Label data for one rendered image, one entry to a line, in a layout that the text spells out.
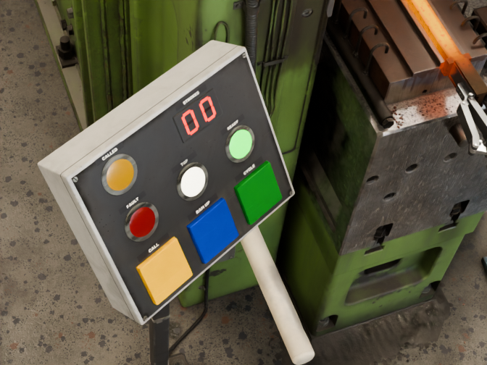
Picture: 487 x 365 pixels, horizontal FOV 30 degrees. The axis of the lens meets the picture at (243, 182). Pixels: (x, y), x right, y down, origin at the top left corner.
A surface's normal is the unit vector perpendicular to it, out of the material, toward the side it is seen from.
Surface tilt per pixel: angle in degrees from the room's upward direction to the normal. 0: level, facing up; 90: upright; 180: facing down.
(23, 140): 0
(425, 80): 90
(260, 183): 60
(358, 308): 89
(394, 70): 0
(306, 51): 90
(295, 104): 90
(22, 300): 0
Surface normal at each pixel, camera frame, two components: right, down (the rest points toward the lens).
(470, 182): 0.36, 0.79
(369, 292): 0.07, -0.55
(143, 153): 0.66, 0.25
